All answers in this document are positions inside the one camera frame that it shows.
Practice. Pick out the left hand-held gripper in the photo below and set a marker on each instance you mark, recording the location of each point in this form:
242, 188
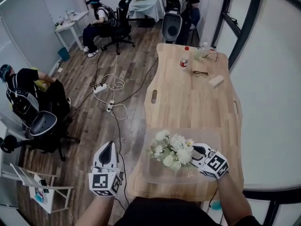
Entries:
101, 181

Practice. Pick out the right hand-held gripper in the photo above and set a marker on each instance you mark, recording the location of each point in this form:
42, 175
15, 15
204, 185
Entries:
217, 165

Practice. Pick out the clear plastic tray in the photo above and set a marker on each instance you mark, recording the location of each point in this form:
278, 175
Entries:
207, 136

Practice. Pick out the white flowers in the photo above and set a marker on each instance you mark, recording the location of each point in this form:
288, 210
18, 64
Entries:
183, 153

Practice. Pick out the person's left forearm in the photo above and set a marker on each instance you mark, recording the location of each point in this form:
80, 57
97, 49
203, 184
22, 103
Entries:
98, 211

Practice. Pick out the person's right forearm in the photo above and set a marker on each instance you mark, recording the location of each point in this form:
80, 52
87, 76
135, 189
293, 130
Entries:
231, 201

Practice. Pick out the teal fluffy duster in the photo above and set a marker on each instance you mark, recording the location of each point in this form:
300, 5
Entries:
216, 205

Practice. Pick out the small white power strip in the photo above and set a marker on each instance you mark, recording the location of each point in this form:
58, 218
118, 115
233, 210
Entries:
110, 105

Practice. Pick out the large white power strip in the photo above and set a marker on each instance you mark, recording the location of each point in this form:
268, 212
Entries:
100, 89

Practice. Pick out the person's black shirt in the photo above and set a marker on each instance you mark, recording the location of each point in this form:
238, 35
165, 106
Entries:
164, 213

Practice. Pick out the black white-rimmed office chair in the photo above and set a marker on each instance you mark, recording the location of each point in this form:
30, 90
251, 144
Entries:
43, 123

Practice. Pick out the white wooden rack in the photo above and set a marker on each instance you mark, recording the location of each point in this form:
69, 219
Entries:
47, 201

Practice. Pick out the beige rectangular case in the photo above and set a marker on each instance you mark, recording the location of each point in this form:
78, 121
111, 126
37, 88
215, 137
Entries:
216, 81

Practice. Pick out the red cap clear bottle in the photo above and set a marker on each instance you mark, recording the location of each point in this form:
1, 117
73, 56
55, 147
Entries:
184, 62

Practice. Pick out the pale green bottle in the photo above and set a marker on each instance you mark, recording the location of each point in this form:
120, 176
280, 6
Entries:
197, 54

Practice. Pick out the teal waste bin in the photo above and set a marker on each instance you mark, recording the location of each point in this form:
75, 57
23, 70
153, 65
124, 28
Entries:
64, 54

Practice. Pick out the grey white-rimmed chair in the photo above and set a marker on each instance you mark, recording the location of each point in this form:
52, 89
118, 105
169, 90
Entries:
171, 22

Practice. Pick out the blue chair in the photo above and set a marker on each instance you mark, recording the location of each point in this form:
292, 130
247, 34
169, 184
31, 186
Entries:
196, 18

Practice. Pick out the white desk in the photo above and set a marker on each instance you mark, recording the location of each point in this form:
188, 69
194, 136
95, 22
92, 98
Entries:
70, 22

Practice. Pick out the small table with pale cloth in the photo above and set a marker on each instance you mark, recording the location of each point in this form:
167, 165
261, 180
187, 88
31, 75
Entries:
145, 7

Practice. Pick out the dark frame eyeglasses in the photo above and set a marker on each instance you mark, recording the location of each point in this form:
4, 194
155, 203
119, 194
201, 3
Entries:
197, 73

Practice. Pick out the thin frame eyeglasses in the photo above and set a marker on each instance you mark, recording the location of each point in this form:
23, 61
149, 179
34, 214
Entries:
215, 56

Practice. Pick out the dark window frame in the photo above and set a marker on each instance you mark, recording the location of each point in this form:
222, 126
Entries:
245, 25

